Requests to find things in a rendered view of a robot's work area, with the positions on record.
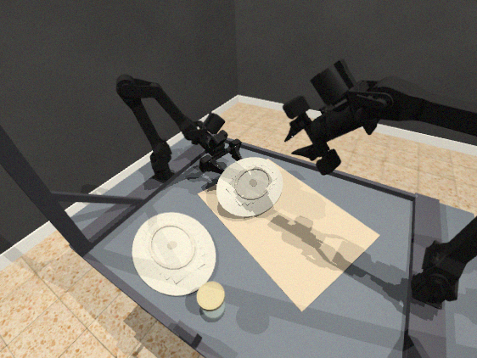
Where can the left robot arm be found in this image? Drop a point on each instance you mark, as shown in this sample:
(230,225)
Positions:
(131,94)

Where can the glass jar with cream lid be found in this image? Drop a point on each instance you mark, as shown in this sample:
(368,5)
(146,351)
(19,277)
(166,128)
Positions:
(211,299)

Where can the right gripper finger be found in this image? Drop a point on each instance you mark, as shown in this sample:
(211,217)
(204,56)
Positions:
(305,152)
(292,131)

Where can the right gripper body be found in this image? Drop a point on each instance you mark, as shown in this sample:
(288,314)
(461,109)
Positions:
(320,131)

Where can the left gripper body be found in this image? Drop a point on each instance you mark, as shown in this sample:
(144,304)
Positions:
(218,153)

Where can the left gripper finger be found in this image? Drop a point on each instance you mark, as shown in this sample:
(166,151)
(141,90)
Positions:
(236,154)
(214,167)

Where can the white round platter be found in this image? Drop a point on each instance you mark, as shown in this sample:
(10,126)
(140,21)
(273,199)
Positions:
(173,253)
(249,186)

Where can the beige flat mat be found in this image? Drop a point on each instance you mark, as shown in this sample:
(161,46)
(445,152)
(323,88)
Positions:
(303,242)

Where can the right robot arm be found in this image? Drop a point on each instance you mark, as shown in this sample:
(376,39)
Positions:
(393,98)

